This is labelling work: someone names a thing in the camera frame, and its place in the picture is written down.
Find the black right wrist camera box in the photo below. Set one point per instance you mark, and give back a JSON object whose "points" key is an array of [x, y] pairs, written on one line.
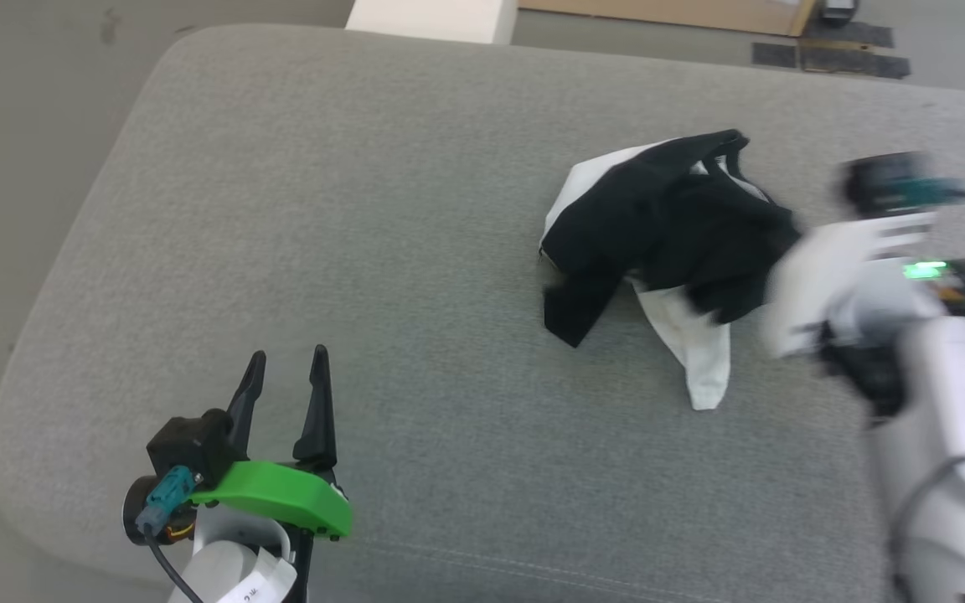
{"points": [[893, 182]]}

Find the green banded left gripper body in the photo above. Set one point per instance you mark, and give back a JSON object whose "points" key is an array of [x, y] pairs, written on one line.
{"points": [[281, 496]]}

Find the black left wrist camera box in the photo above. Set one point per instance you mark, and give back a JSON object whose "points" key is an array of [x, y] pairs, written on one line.
{"points": [[193, 444]]}

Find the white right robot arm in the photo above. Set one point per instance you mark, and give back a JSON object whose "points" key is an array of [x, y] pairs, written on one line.
{"points": [[952, 419]]}

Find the black floor mat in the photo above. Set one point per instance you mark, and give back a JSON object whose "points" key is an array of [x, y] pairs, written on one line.
{"points": [[843, 57]]}

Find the small dark device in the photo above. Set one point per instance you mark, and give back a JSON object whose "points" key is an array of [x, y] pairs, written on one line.
{"points": [[838, 8]]}

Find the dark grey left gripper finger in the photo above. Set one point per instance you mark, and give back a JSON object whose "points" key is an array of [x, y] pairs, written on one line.
{"points": [[317, 410], [246, 400]]}

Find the white box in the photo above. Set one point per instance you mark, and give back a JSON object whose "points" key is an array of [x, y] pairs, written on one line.
{"points": [[432, 18]]}

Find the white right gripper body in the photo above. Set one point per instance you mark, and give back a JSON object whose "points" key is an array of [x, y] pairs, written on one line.
{"points": [[843, 276]]}

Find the black and white garment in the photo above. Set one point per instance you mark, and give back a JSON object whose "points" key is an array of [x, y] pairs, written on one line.
{"points": [[667, 226]]}

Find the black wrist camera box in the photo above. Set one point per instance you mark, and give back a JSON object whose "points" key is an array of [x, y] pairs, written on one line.
{"points": [[893, 182], [193, 444]]}

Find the brown cardboard board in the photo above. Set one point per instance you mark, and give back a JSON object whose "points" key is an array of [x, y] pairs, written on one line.
{"points": [[667, 12]]}

